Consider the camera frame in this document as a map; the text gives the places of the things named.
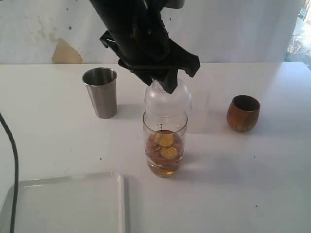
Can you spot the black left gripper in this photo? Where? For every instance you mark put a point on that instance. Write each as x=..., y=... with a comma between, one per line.
x=149, y=53

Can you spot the clear dome strainer lid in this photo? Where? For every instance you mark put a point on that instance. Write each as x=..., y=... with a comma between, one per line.
x=162, y=104

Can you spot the stainless steel cup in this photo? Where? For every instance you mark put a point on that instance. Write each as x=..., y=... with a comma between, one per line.
x=100, y=83

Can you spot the clear plastic shaker cup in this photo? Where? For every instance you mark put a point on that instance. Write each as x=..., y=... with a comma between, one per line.
x=177, y=124

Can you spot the coins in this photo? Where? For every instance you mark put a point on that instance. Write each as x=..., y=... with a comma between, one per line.
x=164, y=149

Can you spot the brown wooden cup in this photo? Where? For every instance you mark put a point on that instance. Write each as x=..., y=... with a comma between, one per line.
x=243, y=113

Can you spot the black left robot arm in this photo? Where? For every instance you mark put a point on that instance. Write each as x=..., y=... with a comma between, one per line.
x=117, y=14

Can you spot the translucent white plastic container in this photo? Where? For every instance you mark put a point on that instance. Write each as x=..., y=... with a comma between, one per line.
x=200, y=89

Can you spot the white metal tray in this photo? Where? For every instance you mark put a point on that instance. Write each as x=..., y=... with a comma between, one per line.
x=92, y=203

